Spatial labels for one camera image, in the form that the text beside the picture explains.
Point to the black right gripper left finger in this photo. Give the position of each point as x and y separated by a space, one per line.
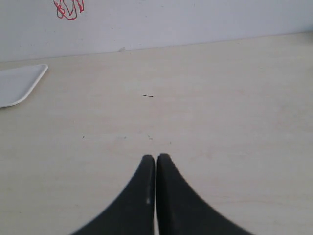
132 212

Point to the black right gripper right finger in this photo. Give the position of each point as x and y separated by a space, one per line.
181 211

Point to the red mini basketball hoop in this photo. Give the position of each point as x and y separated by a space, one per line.
68 9

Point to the white rectangular plastic tray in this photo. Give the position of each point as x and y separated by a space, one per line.
16 84

